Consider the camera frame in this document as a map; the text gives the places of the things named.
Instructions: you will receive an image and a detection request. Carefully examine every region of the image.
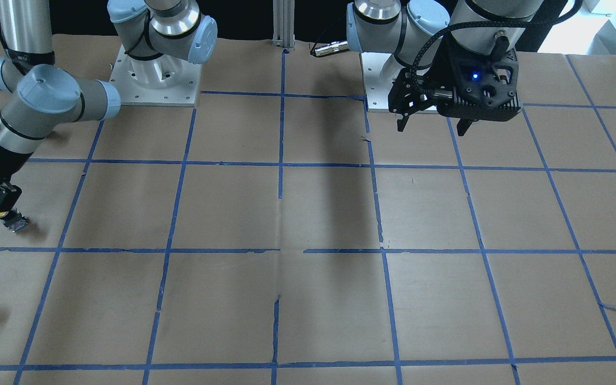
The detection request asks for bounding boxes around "black braided cable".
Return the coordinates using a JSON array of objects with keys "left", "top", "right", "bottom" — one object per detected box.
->
[{"left": 410, "top": 0, "right": 581, "bottom": 81}]

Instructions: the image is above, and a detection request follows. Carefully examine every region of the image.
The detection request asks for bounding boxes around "aluminium frame post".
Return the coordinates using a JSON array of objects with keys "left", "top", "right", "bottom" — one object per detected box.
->
[{"left": 272, "top": 0, "right": 295, "bottom": 51}]

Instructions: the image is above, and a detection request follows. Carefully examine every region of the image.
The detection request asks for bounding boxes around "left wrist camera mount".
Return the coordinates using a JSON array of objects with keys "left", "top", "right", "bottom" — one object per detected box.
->
[{"left": 430, "top": 35, "right": 522, "bottom": 122}]

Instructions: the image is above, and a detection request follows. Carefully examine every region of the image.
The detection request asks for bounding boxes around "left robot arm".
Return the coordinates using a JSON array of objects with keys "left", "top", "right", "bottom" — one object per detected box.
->
[{"left": 345, "top": 1, "right": 582, "bottom": 136}]

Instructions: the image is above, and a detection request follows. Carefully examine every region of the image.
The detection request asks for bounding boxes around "yellow push button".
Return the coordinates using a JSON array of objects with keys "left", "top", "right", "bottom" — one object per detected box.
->
[{"left": 0, "top": 210, "right": 29, "bottom": 233}]

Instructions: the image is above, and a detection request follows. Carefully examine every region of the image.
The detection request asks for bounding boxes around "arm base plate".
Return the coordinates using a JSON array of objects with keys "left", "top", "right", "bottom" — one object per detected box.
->
[
  {"left": 361, "top": 52, "right": 403, "bottom": 113},
  {"left": 110, "top": 46, "right": 202, "bottom": 107}
]

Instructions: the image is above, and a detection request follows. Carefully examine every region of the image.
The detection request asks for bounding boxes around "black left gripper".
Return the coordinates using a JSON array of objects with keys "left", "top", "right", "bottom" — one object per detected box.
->
[{"left": 387, "top": 68, "right": 474, "bottom": 136}]

